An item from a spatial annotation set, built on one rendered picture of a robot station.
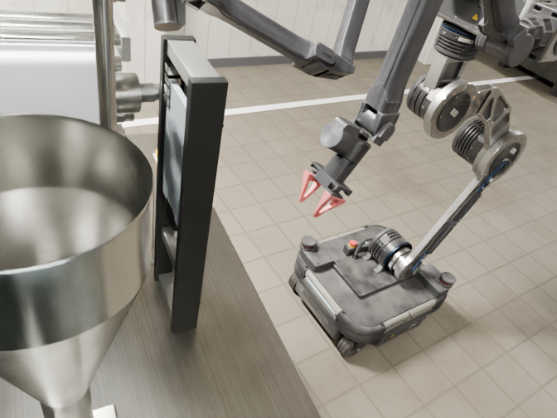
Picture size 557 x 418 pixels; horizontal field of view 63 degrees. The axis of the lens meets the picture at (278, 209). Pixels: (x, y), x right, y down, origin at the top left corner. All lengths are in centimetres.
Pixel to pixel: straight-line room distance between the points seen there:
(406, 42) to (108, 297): 80
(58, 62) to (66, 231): 32
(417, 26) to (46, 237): 76
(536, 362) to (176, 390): 203
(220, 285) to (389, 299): 118
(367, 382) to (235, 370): 124
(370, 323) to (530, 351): 97
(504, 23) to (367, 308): 126
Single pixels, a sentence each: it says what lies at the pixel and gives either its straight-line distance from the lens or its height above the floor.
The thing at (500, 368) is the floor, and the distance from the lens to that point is 249.
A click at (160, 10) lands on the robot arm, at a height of 136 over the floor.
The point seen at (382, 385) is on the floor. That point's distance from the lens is 213.
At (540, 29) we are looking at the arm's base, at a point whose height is 147.
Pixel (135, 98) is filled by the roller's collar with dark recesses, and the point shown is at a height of 134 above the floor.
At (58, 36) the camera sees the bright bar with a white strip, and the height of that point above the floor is 145.
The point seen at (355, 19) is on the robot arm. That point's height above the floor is 134.
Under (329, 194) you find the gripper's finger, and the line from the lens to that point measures 101.
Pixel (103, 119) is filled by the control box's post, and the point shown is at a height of 147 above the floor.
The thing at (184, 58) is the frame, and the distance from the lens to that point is 68.
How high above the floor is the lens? 170
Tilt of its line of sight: 38 degrees down
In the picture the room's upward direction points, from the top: 14 degrees clockwise
